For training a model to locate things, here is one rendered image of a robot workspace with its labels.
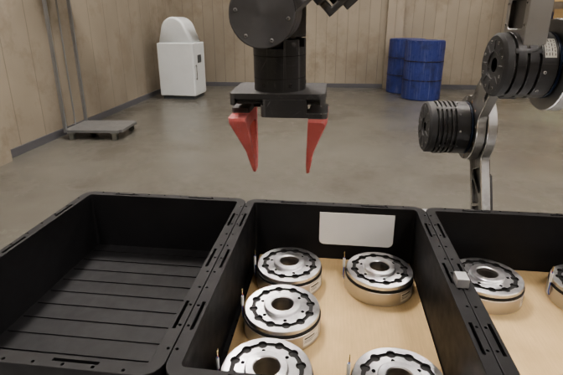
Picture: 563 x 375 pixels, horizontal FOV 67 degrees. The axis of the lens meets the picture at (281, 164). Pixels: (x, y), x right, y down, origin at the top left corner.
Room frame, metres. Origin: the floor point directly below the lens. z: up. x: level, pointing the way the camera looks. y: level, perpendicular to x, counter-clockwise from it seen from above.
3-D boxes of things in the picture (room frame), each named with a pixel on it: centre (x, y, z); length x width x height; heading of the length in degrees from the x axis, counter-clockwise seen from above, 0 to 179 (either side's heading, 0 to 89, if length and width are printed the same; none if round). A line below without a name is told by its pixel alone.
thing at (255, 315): (0.48, 0.00, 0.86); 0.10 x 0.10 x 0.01
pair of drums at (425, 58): (7.57, -2.31, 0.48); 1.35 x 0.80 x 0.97; 175
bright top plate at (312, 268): (0.59, -0.01, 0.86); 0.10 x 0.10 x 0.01
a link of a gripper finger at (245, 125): (0.48, 0.02, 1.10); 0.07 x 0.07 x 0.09; 83
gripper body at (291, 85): (0.47, 0.00, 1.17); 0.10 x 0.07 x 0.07; 83
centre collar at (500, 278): (0.55, -0.31, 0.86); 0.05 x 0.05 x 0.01
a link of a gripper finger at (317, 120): (0.48, -0.02, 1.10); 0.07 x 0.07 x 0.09; 83
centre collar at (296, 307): (0.48, 0.00, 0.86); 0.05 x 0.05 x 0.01
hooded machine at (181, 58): (7.36, 1.68, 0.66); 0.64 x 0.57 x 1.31; 83
